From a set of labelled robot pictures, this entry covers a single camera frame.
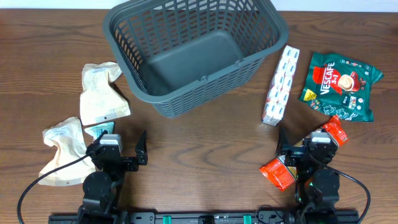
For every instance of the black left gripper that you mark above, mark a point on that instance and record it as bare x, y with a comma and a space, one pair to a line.
141, 157

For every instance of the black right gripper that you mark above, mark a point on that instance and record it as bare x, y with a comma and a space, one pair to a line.
294, 152

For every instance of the teal wet wipes pack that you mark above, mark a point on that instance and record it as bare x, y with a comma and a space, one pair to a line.
96, 131

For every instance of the red spaghetti pasta packet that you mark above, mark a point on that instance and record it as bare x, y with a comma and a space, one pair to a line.
283, 176

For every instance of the white tissue pack box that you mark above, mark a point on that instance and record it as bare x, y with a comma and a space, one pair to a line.
280, 86

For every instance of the beige paper pouch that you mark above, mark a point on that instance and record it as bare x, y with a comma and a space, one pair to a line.
99, 102
67, 137

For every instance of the green Nescafe coffee bag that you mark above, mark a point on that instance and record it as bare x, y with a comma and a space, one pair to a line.
338, 85

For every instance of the dark grey plastic basket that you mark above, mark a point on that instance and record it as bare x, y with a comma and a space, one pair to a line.
179, 54

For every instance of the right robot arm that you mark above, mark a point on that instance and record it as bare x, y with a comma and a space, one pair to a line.
316, 187

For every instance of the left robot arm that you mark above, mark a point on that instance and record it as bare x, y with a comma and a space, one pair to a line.
102, 188

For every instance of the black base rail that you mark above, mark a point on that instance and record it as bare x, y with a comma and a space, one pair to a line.
264, 216

